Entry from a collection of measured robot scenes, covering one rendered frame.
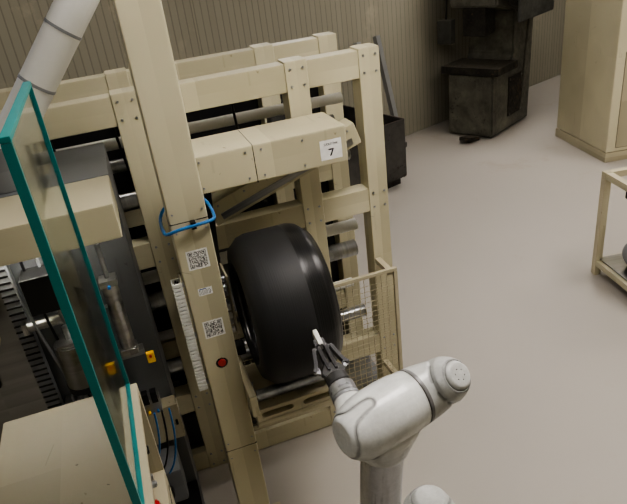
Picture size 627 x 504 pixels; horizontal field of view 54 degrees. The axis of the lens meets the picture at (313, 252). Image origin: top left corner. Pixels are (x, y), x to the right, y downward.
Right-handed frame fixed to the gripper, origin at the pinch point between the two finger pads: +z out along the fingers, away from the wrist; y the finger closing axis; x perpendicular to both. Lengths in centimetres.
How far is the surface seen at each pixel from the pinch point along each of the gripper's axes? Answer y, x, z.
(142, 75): 35, -82, 49
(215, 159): 16, -39, 64
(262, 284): 13.2, -14.7, 18.3
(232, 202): 10, -12, 70
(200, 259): 31.0, -21.1, 31.6
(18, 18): 98, 14, 391
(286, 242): -0.4, -18.4, 31.9
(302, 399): 5.4, 39.5, 4.6
